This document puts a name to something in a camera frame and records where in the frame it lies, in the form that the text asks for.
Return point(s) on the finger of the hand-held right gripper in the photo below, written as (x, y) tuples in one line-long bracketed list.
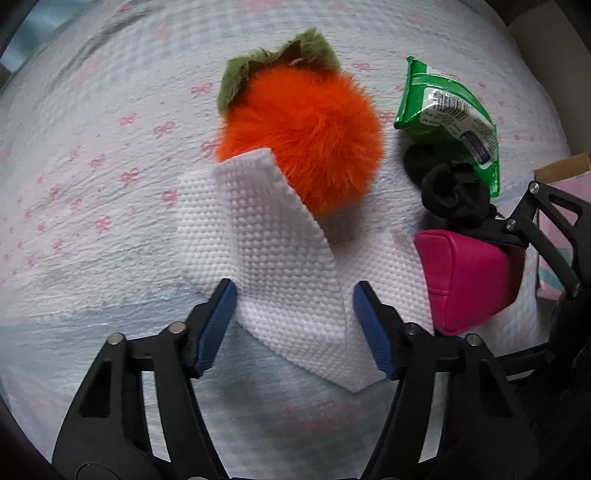
[(551, 240)]

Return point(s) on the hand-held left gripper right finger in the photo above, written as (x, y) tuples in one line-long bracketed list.
[(371, 332)]

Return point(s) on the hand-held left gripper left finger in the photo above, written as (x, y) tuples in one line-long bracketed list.
[(213, 330)]

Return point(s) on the white textured cloth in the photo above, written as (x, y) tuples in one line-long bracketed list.
[(281, 277)]

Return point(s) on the pink zipper pouch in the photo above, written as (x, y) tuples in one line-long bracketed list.
[(466, 277)]

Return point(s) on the pink and teal paper sheet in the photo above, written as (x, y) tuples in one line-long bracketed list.
[(556, 258)]

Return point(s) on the cardboard box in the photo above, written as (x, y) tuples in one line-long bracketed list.
[(565, 168)]

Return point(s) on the black rolled sock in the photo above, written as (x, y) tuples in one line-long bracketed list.
[(450, 191)]

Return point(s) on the white bedsheet with pink bows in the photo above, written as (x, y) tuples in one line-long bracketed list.
[(92, 221)]

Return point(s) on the green snack packet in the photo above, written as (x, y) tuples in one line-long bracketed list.
[(443, 110)]

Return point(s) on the orange fluffy plush persimmon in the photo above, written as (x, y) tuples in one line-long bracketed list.
[(304, 129)]

